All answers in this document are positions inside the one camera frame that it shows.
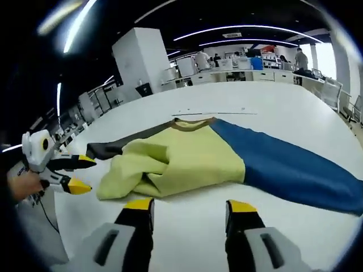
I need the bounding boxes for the white square pillar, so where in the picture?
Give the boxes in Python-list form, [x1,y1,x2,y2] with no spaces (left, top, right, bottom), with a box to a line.
[112,27,171,94]

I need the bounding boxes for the black waste bin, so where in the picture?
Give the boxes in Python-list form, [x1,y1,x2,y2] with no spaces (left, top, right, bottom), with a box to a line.
[135,83,154,98]

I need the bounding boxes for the long ceiling light strip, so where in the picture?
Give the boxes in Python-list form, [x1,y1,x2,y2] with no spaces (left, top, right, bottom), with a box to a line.
[198,37,298,48]
[172,24,324,43]

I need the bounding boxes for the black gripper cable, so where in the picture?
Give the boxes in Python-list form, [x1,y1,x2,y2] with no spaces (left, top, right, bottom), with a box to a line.
[36,192,62,236]

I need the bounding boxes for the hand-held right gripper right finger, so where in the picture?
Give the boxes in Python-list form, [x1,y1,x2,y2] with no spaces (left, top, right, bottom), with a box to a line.
[225,199,315,272]

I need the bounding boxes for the row of white cabinets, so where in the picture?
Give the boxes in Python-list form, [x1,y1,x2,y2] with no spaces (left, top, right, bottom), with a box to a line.
[167,67,296,86]

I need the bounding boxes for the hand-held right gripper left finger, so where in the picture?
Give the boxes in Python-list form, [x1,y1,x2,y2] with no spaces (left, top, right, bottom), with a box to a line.
[72,198,155,272]

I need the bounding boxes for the person's left hand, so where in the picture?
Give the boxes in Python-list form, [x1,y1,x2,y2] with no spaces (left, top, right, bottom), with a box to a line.
[8,169,50,202]

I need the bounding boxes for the yellow blue grey garment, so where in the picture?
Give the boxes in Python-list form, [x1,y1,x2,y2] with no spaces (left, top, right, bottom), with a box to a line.
[86,117,363,218]

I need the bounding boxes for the white office chair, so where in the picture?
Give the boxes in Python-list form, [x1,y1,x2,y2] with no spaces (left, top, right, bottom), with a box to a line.
[346,95,363,123]
[320,78,344,112]

